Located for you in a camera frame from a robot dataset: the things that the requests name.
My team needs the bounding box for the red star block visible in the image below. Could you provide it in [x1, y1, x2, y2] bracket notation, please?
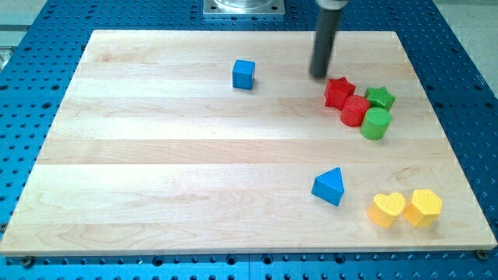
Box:
[324, 77, 356, 110]

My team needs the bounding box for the green star block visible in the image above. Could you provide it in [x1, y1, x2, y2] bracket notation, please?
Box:
[364, 86, 396, 111]

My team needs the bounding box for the green cylinder block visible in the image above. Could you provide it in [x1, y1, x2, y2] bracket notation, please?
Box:
[360, 107, 391, 140]

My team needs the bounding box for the blue perforated metal plate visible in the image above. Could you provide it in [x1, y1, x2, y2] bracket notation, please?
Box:
[1, 1, 497, 279]

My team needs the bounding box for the blue cube block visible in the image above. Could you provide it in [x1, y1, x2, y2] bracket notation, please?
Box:
[232, 60, 256, 89]

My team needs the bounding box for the yellow hexagon block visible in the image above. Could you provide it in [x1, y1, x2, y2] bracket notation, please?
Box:
[403, 189, 443, 227]

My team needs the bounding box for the red cylinder block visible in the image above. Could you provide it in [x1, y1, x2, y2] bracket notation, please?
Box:
[341, 95, 370, 127]

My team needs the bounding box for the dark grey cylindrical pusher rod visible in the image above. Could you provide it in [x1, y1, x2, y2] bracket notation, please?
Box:
[310, 0, 348, 79]

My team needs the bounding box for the blue triangle block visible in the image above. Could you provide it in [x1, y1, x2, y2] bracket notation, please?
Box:
[311, 167, 345, 206]

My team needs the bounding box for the light wooden board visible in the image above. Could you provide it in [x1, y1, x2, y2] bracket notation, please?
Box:
[1, 30, 496, 257]

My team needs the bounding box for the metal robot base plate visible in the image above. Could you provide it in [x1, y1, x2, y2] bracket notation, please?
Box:
[203, 0, 286, 16]

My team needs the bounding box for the yellow heart block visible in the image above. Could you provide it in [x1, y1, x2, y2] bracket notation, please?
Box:
[366, 192, 405, 228]

